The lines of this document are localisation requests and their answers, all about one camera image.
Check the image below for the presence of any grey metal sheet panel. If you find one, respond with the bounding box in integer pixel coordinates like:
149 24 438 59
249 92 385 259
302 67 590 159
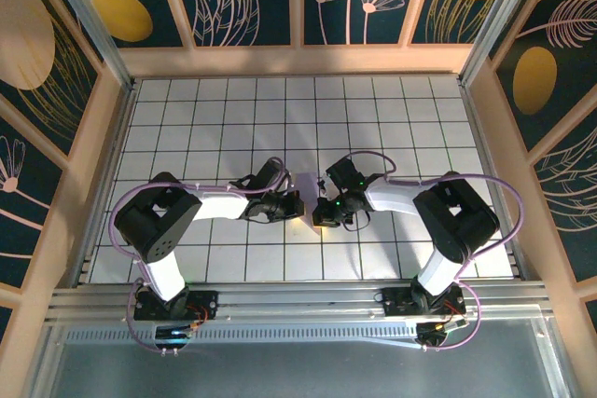
32 318 575 398

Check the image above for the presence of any aluminium mounting rail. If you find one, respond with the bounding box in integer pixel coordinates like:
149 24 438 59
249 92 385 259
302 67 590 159
46 281 551 324

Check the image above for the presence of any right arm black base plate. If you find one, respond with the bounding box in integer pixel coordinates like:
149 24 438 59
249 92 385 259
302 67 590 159
382 285 467 318

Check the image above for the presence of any slotted grey cable duct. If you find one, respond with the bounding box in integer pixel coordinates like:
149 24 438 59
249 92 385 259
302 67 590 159
64 323 421 344

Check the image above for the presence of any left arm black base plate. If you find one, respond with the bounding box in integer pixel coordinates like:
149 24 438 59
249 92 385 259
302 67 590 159
133 289 219 323

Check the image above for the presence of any aluminium table side rail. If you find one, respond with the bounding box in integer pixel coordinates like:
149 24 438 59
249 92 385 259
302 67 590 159
69 80 139 287
459 80 533 282

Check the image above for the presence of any aluminium frame post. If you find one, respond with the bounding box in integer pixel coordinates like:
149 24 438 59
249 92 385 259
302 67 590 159
459 0 549 87
39 0 136 91

